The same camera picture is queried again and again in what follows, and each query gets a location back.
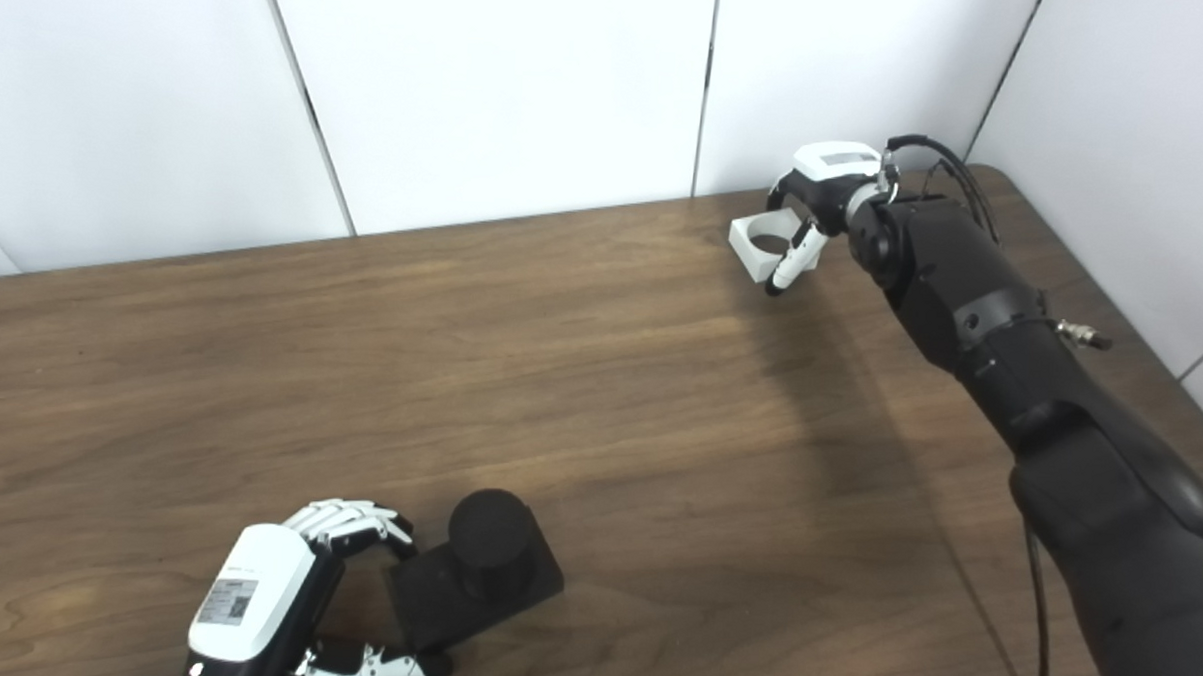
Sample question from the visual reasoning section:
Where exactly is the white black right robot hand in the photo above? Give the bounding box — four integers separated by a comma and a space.
761, 139, 894, 301

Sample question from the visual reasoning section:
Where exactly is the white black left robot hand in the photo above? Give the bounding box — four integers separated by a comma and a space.
181, 494, 462, 676

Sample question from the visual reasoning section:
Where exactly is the white square piece with hole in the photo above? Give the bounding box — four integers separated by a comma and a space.
727, 204, 822, 287

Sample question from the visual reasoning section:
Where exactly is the black peg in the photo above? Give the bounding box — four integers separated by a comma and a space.
380, 486, 568, 660

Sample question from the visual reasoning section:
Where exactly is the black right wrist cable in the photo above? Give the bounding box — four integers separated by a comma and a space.
865, 134, 1072, 676

